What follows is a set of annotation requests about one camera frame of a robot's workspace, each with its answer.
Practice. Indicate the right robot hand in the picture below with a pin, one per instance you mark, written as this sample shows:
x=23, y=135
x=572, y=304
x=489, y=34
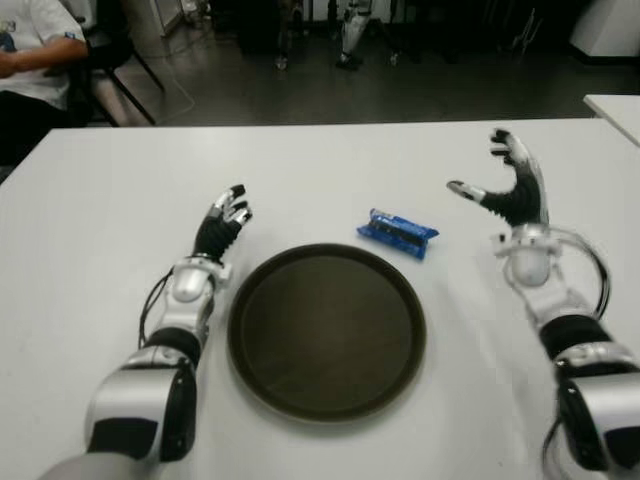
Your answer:
x=525, y=200

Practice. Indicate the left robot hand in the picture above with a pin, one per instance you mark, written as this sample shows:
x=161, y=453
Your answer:
x=217, y=232

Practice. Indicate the blue Oreo cookie pack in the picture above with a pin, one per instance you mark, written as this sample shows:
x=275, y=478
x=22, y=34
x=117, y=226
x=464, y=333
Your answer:
x=397, y=235

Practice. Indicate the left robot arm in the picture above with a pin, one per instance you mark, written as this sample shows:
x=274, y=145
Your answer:
x=187, y=285

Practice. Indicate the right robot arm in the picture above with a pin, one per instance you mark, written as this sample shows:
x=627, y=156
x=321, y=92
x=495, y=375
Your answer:
x=530, y=265

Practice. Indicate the white side table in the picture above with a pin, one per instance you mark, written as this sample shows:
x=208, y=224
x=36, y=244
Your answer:
x=620, y=112

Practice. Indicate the clear chair floor mat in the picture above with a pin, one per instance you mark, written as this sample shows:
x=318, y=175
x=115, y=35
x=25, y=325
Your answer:
x=172, y=102

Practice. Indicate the round dark brown tray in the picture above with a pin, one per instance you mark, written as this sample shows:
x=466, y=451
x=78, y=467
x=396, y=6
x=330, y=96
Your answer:
x=327, y=335

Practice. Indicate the black equipment stands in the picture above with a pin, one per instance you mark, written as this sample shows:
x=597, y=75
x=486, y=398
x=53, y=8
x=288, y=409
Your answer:
x=527, y=30

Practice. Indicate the white cabinet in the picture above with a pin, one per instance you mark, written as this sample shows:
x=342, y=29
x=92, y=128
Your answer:
x=610, y=27

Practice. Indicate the black wheeled gantry stand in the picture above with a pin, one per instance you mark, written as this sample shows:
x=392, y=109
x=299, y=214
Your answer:
x=283, y=40

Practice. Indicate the black chair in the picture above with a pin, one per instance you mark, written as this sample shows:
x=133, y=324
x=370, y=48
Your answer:
x=112, y=50

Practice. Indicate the white humanoid robot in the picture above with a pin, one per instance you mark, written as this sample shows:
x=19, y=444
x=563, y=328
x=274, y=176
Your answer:
x=352, y=35

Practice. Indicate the seated person in white shirt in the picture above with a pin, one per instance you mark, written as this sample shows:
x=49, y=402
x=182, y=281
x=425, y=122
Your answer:
x=35, y=55

